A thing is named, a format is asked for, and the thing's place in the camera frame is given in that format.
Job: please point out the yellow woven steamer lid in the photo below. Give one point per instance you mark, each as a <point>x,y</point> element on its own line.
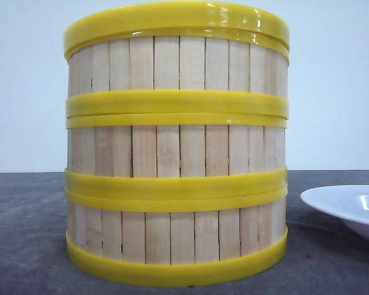
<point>222,20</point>

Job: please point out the white plate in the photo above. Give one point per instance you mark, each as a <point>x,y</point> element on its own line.
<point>349,203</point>

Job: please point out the lined steamer basket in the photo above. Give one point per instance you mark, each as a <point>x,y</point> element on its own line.
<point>113,164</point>

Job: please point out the steamer basket with one bun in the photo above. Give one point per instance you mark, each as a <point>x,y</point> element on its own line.
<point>177,78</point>

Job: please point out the steamer basket with three buns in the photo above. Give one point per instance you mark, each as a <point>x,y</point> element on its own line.
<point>177,249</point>

